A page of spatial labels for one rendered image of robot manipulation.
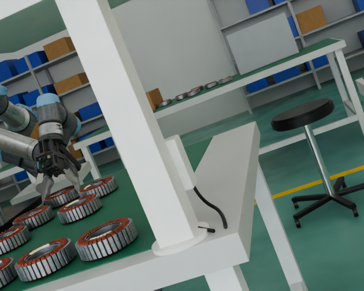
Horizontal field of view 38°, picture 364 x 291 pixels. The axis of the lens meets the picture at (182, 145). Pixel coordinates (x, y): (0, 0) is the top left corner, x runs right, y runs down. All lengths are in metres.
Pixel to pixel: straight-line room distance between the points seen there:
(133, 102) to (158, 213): 0.18
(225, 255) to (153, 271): 0.12
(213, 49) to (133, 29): 1.26
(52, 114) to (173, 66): 6.55
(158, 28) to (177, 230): 7.50
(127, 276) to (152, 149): 0.21
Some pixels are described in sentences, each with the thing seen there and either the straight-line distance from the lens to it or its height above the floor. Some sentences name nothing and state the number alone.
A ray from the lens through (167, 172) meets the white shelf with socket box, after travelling 0.82.
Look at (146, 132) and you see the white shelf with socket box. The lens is 0.81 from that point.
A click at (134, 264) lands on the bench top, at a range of 0.87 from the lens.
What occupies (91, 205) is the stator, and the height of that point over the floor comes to 0.77.
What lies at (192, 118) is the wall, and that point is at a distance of 8.30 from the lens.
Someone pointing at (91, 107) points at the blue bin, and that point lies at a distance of 8.07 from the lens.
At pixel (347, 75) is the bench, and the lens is 4.05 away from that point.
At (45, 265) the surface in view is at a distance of 1.01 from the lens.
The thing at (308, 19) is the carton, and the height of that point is 0.93.
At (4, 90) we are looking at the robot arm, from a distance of 2.13.
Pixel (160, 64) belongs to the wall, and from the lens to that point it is 8.29.
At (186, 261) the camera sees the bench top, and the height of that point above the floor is 0.73.
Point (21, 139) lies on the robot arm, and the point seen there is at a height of 0.98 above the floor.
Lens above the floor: 1.01
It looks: 8 degrees down
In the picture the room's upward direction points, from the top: 22 degrees counter-clockwise
